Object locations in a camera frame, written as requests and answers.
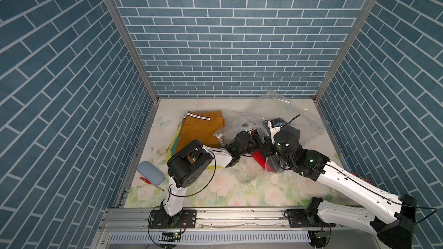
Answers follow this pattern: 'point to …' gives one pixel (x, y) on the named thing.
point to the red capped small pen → (150, 183)
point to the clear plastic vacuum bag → (281, 112)
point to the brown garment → (201, 125)
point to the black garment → (291, 133)
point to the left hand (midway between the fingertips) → (273, 142)
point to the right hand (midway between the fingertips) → (266, 138)
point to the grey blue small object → (151, 172)
